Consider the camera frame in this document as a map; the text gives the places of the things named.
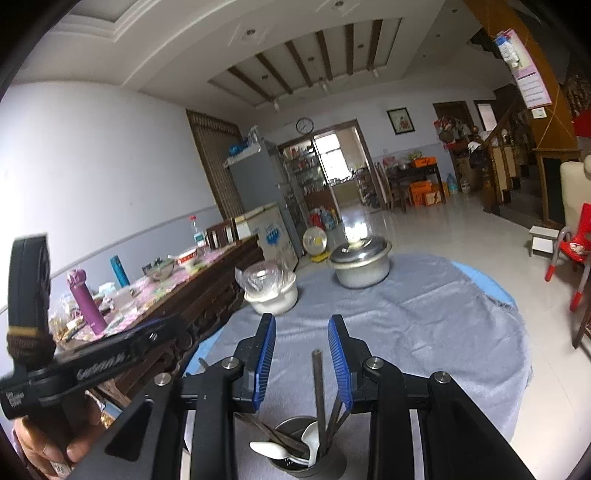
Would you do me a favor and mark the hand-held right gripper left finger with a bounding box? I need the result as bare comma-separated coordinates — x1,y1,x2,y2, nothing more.
71,313,278,480

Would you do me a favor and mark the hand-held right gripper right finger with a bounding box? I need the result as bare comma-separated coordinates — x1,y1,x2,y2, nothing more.
327,315,539,480

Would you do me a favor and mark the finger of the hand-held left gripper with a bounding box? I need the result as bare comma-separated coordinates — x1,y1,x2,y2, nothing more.
134,318,195,355

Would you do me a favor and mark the white spoon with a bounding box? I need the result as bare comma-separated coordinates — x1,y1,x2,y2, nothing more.
301,421,320,462
249,440,310,464

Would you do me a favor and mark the metal utensil holder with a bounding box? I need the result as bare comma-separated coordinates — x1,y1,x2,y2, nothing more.
265,415,347,478

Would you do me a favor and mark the person's left hand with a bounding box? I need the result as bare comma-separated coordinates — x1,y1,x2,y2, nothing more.
11,401,103,477

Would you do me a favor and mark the floral sideboard cloth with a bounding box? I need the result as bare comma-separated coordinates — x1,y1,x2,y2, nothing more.
48,244,252,344

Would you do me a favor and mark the dark wooden sideboard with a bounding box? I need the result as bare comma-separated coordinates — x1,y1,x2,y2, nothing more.
85,235,264,416

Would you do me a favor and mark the grey patterned bowl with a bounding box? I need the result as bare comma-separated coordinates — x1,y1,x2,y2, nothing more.
144,258,176,282

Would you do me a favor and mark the purple bottle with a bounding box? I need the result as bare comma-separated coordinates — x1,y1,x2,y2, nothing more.
67,269,109,335

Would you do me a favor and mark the blue bottle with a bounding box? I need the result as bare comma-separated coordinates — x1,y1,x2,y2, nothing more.
110,255,130,288

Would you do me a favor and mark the clear plastic bag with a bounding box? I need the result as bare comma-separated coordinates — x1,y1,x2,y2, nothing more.
235,261,296,296

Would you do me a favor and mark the metal pot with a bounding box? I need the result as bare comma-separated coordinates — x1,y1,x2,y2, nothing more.
329,254,393,289

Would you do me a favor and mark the clear bottle with red cap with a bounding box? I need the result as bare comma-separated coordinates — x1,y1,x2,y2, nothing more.
188,215,208,252

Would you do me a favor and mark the grey table cloth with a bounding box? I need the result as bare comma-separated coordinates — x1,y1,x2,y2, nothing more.
185,253,532,480

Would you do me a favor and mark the metal pot lid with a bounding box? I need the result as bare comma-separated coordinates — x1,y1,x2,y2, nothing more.
330,235,393,266

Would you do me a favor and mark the white chest freezer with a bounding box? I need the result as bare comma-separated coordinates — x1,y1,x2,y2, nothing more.
233,203,296,266

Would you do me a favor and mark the white electric fan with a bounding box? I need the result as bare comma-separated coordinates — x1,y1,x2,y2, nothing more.
302,227,329,259

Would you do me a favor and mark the blue tablecloth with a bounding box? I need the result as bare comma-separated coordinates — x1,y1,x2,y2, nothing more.
196,261,515,365

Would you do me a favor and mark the grey refrigerator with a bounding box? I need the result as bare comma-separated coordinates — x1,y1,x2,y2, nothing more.
224,138,303,259

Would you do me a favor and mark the brown wooden door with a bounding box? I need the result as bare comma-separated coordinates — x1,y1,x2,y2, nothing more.
185,109,245,222

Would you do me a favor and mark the wooden dining chair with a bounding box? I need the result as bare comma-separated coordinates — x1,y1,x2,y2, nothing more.
375,161,394,210

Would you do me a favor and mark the large orange box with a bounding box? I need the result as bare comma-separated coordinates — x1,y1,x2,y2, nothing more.
410,181,435,206

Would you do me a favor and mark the shelf of goods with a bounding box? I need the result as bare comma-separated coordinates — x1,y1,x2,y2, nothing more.
279,141,333,210

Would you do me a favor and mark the wooden side table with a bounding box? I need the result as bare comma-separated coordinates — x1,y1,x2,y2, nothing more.
385,164,446,213

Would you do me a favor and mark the window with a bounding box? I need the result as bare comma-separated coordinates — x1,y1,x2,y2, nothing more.
314,134,361,181

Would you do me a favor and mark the white step stool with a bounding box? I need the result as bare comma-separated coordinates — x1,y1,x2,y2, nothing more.
529,225,563,257

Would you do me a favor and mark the wooden staircase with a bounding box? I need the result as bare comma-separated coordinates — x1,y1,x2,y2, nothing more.
480,92,583,222

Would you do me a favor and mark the red plastic chair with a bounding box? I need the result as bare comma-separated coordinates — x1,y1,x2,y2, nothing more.
544,226,591,312

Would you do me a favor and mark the beige armchair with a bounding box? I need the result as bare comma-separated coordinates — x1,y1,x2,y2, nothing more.
560,154,591,232

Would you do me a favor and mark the framed wall picture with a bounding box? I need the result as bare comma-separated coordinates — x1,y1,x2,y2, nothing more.
386,107,413,136

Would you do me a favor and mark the pink wall calendar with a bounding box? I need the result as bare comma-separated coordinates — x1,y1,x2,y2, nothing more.
492,28,552,110

